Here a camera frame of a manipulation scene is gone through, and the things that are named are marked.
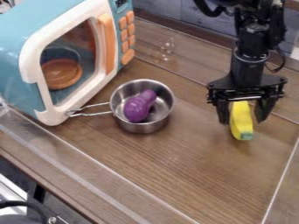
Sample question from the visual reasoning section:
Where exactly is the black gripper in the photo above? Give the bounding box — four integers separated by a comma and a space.
206, 49, 286, 125

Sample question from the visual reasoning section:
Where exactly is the yellow toy banana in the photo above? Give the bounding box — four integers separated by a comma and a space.
229, 101, 253, 141

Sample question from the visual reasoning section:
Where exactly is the silver metal pot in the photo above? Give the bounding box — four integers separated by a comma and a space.
65, 79, 174, 134

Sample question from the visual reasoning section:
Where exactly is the purple toy eggplant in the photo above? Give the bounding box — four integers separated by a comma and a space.
124, 89, 156, 123

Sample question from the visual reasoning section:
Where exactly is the blue toy microwave oven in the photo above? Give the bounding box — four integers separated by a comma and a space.
0, 0, 136, 126

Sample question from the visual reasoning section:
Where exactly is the black cable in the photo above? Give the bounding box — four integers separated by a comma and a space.
0, 200, 47, 224

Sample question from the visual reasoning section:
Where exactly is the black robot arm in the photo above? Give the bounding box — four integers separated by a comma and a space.
193, 0, 286, 125

